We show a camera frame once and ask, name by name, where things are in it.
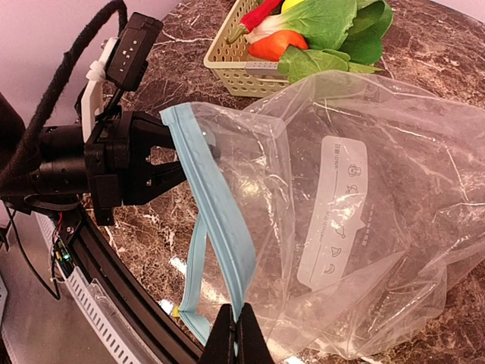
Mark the orange red chili pepper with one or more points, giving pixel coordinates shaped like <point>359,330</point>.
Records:
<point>272,47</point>

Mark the clear zip top bag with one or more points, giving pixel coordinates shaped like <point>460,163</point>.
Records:
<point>342,209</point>

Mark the black curved front rail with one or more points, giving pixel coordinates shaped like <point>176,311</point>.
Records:
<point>91,253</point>

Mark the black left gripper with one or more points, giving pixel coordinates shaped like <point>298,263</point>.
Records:
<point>115,154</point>

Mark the green bok choy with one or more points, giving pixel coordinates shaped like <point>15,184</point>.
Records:
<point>341,36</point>

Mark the beige plastic basket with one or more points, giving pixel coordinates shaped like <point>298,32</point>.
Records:
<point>240,73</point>

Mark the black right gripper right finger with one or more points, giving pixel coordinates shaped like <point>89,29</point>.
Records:
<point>251,346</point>

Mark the white slotted cable duct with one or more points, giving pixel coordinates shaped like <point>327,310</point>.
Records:
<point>83,326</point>

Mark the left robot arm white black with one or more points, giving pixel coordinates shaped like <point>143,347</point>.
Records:
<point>41,165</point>

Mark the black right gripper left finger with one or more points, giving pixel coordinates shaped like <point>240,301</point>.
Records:
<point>220,347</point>

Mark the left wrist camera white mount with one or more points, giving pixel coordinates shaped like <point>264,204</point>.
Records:
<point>122,62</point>

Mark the long red chili pepper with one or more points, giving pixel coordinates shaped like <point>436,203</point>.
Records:
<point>251,20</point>

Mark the yellow lemon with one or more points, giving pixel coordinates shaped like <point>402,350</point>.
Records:
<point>288,4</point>

